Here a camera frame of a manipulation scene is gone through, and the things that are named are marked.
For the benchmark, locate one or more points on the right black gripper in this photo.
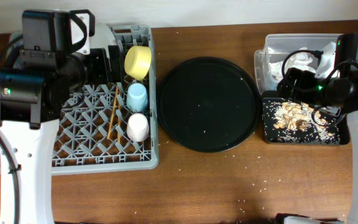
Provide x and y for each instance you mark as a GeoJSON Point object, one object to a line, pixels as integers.
{"type": "Point", "coordinates": [305, 79]}

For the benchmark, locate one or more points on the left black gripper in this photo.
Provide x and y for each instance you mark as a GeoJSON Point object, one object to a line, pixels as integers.
{"type": "Point", "coordinates": [100, 60]}

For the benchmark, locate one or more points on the yellow plastic bowl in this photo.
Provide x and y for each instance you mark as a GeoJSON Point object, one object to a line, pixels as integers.
{"type": "Point", "coordinates": [137, 62]}

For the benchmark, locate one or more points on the wooden chopstick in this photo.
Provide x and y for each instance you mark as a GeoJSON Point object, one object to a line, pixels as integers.
{"type": "Point", "coordinates": [113, 112]}
{"type": "Point", "coordinates": [118, 124]}

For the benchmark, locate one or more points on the food scraps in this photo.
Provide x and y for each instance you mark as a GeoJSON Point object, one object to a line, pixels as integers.
{"type": "Point", "coordinates": [291, 116]}

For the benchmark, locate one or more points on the light blue plastic cup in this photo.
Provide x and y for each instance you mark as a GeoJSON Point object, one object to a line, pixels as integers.
{"type": "Point", "coordinates": [137, 98]}

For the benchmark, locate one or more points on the pink plastic cup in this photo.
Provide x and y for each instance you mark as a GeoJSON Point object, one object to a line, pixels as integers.
{"type": "Point", "coordinates": [138, 127]}

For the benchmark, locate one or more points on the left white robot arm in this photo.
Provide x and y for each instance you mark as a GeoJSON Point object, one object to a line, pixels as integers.
{"type": "Point", "coordinates": [56, 54]}

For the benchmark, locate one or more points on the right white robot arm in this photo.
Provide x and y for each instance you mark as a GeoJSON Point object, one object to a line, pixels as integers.
{"type": "Point", "coordinates": [338, 89]}

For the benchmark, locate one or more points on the grey dishwasher rack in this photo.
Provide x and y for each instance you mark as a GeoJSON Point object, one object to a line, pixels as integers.
{"type": "Point", "coordinates": [80, 113]}

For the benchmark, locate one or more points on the crumpled white tissue in bin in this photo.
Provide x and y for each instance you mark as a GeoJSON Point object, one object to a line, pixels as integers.
{"type": "Point", "coordinates": [301, 61]}

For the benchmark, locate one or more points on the clear plastic bin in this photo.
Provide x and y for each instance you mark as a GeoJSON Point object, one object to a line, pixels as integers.
{"type": "Point", "coordinates": [278, 46]}

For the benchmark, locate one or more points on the black rectangular bin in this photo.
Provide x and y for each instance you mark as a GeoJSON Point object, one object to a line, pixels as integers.
{"type": "Point", "coordinates": [279, 136]}

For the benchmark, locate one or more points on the round black tray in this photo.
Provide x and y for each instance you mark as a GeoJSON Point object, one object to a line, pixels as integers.
{"type": "Point", "coordinates": [208, 104]}

